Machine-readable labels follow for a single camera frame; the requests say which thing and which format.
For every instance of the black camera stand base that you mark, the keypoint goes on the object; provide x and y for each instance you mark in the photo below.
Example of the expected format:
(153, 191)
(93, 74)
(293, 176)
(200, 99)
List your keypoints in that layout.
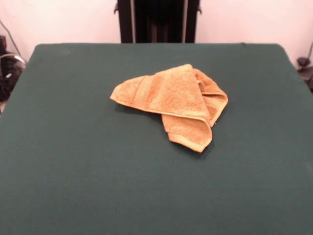
(304, 63)
(9, 73)

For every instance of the dark green table cloth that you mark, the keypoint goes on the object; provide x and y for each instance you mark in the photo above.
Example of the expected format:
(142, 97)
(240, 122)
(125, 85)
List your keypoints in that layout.
(97, 171)

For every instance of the orange terry towel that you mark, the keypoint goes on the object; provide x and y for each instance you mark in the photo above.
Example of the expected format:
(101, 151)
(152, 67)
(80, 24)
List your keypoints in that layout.
(171, 93)

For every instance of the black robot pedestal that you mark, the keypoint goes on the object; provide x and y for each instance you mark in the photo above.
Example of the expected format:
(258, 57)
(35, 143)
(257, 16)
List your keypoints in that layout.
(156, 22)

